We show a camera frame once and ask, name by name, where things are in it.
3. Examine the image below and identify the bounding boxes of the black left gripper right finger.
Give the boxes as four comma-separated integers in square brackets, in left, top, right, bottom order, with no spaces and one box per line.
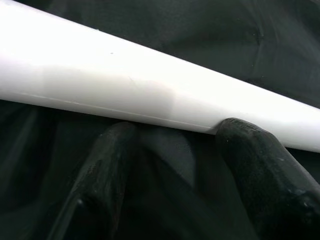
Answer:
[215,117,320,240]

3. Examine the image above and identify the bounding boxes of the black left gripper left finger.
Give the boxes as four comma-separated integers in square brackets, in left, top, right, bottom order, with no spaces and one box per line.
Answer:
[47,121,140,240]

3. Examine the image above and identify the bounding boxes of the white plastic table leg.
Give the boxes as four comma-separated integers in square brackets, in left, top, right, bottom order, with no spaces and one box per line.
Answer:
[0,0,320,153]

